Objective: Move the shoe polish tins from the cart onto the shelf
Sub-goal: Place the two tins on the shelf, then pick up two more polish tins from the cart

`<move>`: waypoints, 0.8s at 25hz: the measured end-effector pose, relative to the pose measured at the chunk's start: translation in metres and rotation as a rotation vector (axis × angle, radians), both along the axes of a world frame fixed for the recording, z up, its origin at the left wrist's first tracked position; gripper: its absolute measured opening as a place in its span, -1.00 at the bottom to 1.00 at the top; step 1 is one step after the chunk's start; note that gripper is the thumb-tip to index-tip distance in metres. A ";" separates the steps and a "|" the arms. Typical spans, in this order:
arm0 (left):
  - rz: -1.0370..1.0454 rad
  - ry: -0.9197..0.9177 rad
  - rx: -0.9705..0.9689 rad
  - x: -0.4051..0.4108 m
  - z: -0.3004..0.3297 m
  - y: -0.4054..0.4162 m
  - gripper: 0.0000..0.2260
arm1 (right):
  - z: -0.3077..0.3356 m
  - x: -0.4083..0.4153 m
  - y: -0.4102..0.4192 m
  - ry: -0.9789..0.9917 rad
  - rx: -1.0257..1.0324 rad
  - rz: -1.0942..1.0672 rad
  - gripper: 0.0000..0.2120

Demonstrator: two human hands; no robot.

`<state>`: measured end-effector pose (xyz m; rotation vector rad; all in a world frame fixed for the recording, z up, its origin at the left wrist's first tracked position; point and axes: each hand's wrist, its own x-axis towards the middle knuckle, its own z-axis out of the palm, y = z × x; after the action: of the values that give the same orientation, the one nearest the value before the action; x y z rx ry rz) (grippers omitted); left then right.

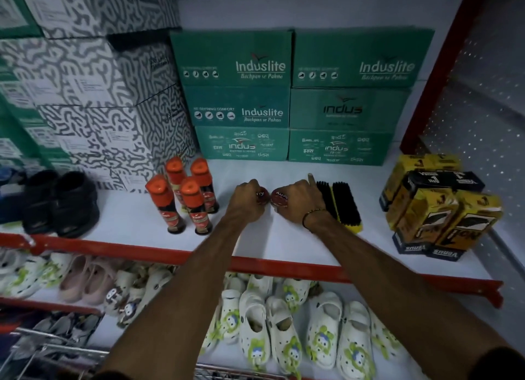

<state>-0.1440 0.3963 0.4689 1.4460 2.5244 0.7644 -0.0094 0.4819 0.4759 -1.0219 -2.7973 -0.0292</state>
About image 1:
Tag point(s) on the black shoe brush yellow base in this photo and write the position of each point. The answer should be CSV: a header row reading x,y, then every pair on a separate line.
x,y
348,207

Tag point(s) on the stack of green shoe boxes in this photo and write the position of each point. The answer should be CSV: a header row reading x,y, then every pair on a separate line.
x,y
303,101

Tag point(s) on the red shelf upright post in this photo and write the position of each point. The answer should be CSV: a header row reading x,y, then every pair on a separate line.
x,y
443,64

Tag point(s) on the pink clog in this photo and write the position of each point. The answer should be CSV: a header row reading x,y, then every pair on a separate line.
x,y
76,277
98,281

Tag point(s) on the white perforated side panel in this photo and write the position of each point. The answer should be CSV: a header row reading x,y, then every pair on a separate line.
x,y
484,121

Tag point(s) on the green labelled shoe box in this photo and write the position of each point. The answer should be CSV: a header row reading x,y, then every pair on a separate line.
x,y
14,8

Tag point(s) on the red shelf edge rail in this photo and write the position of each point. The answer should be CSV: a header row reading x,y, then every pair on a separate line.
x,y
287,267

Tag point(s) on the person's left fingers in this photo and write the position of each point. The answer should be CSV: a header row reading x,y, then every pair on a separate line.
x,y
255,189

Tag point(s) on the person's right hand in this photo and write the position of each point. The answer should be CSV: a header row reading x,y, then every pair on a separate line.
x,y
298,201

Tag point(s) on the person's left forearm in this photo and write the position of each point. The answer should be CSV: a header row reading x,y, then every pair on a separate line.
x,y
192,302

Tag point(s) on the yellow black carton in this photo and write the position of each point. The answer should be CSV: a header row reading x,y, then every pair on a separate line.
x,y
445,179
410,166
467,226
422,217

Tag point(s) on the pile of green labelled boxes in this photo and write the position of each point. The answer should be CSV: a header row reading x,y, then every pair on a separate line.
x,y
24,133

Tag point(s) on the person's black sleeve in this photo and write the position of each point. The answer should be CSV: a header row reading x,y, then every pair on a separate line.
x,y
498,365

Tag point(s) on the orange-capped liquid polish bottle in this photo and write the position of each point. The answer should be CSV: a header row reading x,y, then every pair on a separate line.
x,y
175,172
166,205
197,211
203,181

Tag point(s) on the row of white printed clogs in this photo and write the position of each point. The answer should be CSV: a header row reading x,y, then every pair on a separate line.
x,y
287,322

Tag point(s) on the person's right forearm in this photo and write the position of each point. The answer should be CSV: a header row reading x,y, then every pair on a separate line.
x,y
389,297

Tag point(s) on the grey white patterned shoe box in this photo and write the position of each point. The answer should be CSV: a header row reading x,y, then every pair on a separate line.
x,y
123,142
82,70
102,6

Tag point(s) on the black shoe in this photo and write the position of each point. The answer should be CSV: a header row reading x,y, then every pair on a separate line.
x,y
76,207
39,203

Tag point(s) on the round red shoe polish tin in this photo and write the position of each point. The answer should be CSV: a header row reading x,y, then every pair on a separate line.
x,y
263,196
281,196

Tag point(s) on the dark blue shoe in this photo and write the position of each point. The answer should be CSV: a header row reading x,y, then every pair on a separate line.
x,y
9,195

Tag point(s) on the person's left hand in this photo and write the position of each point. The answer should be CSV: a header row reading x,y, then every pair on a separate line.
x,y
245,203

